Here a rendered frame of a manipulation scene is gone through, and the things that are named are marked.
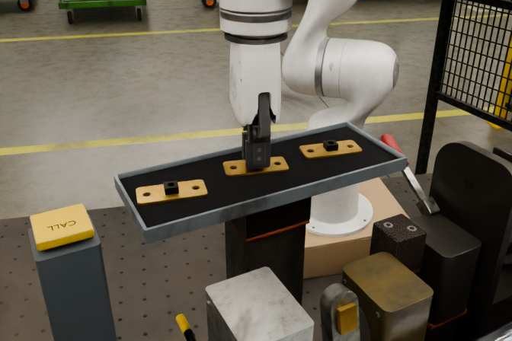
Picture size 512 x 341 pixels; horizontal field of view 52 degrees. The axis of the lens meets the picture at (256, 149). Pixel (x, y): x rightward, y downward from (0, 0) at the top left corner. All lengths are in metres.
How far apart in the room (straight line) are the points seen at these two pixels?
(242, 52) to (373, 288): 0.31
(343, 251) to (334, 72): 0.41
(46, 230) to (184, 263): 0.69
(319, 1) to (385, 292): 0.58
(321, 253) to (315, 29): 0.49
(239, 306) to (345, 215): 0.69
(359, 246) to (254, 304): 0.68
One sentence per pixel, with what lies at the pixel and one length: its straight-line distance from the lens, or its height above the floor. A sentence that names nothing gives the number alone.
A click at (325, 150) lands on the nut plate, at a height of 1.16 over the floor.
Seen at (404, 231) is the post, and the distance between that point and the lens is 0.71.
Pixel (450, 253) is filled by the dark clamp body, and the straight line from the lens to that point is 0.72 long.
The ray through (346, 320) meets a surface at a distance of 0.60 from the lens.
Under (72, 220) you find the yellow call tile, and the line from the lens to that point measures 0.63.
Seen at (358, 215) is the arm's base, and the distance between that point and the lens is 1.25.
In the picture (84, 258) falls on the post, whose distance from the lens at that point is 0.62.
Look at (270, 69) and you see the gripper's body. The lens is 0.60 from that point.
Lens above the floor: 1.50
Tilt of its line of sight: 27 degrees down
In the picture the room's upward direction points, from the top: straight up
